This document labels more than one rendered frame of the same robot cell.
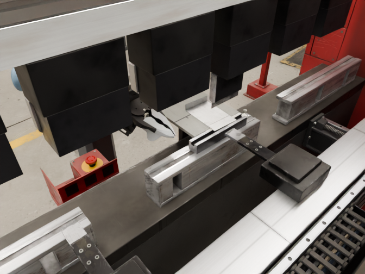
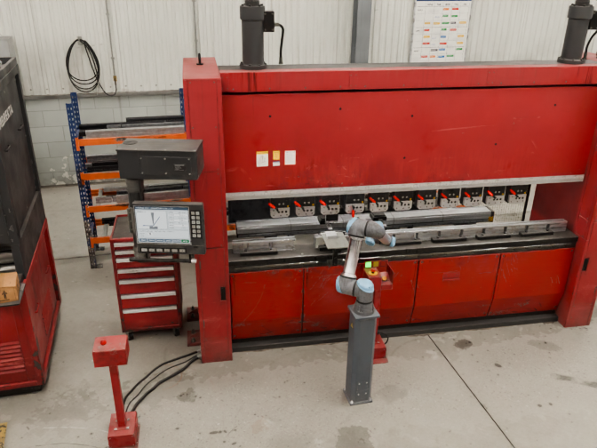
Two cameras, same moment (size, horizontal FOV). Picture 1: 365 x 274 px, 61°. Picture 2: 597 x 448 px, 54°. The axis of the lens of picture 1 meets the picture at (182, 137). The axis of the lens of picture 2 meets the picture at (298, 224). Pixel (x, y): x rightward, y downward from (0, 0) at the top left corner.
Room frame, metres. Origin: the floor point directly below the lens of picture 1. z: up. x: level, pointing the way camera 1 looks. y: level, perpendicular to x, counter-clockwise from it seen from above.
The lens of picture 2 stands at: (4.53, 1.83, 3.07)
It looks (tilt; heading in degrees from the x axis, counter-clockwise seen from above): 25 degrees down; 210
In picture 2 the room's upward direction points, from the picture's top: 1 degrees clockwise
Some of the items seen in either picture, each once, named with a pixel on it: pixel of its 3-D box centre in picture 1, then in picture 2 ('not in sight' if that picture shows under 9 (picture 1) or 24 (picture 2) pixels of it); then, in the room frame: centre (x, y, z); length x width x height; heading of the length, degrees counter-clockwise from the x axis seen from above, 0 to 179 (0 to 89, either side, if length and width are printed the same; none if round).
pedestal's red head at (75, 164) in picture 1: (82, 179); (378, 275); (0.73, 0.34, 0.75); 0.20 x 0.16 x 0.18; 131
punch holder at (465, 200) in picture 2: not in sight; (471, 195); (-0.07, 0.78, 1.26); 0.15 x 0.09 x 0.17; 131
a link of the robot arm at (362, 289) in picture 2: not in sight; (363, 290); (1.28, 0.46, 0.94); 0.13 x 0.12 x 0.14; 95
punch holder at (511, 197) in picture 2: not in sight; (515, 192); (-0.33, 1.08, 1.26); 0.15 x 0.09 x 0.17; 131
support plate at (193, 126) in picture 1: (187, 105); (335, 240); (0.81, -0.01, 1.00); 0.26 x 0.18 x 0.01; 41
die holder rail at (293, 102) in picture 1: (319, 86); (264, 244); (1.06, -0.53, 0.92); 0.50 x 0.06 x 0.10; 131
